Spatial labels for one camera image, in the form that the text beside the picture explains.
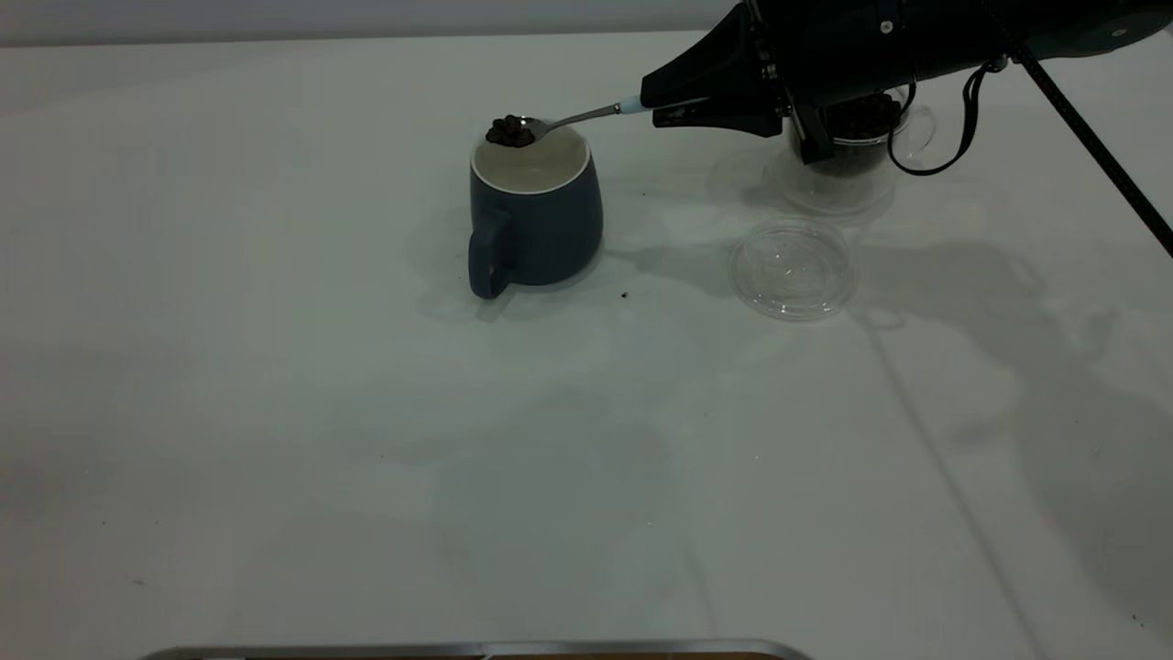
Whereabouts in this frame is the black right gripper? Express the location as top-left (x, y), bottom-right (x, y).
top-left (640, 0), bottom-right (1011, 139)

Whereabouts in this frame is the metal spoon light-blue handle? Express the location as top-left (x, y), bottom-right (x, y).
top-left (495, 94), bottom-right (645, 148)

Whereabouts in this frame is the small coffee bean clump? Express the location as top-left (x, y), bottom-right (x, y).
top-left (485, 115), bottom-right (537, 149)

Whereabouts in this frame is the dark grey-blue ceramic mug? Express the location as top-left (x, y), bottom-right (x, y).
top-left (467, 124), bottom-right (605, 301)

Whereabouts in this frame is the coffee beans heap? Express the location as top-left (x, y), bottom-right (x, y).
top-left (825, 92), bottom-right (904, 177)

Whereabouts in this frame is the clear round glass dish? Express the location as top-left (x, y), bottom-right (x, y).
top-left (729, 216), bottom-right (860, 322)

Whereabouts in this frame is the clear double-wall glass cup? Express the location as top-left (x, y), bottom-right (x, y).
top-left (765, 84), bottom-right (937, 218)

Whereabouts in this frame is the thin black looped cable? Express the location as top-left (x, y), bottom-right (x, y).
top-left (889, 57), bottom-right (1004, 177)

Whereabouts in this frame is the black braided cable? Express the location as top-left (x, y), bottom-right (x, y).
top-left (981, 0), bottom-right (1173, 259)

